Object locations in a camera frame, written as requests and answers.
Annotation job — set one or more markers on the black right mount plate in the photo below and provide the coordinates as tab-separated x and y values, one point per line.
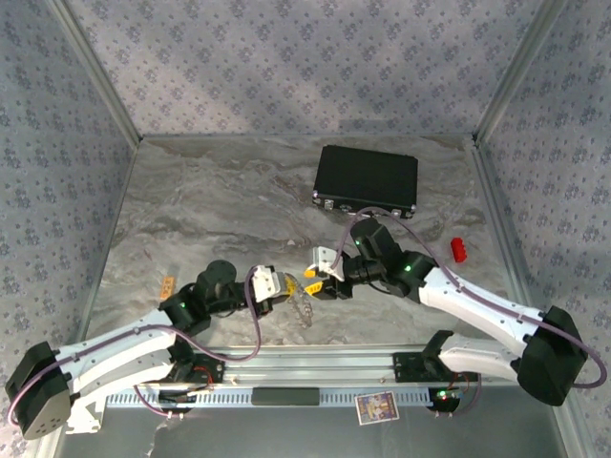
406	367

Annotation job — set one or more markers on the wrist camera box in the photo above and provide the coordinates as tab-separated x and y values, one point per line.
327	262
266	284

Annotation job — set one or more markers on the black left mount plate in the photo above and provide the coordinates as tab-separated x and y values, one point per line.
215	367

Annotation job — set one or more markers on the aluminium frame post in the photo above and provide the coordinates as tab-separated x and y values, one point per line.
518	71

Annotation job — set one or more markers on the red studded toy brick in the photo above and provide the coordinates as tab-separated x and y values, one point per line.
459	249

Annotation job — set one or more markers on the small orange block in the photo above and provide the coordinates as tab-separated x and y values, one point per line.
168	288

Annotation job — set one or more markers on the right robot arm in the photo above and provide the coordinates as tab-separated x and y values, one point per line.
477	300

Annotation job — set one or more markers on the small card with picture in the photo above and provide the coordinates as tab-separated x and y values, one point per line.
377	408

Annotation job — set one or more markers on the black hard case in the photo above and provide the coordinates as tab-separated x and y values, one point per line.
367	179

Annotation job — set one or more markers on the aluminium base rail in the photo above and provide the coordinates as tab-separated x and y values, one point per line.
310	367

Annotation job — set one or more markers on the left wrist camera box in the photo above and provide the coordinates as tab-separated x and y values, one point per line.
266	284

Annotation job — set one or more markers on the black mount plate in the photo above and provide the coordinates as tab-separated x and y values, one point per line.
406	367
215	367

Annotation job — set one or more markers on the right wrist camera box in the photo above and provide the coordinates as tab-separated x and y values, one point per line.
327	262

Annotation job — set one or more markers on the white plastic bracket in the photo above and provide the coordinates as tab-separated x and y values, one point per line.
88	422

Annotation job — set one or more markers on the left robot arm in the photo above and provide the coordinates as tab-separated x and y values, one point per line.
114	350

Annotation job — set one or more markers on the aluminium side rail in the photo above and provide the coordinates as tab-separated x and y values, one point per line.
123	191
494	191

